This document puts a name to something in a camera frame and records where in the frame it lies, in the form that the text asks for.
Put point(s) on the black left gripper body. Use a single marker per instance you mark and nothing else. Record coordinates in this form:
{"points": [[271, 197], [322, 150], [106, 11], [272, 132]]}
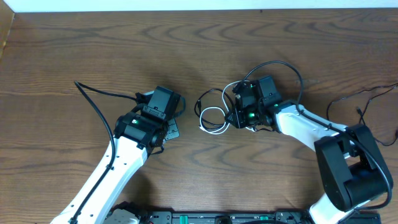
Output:
{"points": [[173, 131]]}

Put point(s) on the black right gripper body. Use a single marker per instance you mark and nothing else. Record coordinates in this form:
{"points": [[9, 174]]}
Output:
{"points": [[237, 116]]}

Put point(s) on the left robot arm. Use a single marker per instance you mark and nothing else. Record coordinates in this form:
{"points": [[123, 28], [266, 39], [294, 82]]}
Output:
{"points": [[149, 125]]}

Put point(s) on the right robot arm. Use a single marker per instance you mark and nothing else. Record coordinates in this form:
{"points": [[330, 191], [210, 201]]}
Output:
{"points": [[352, 168]]}

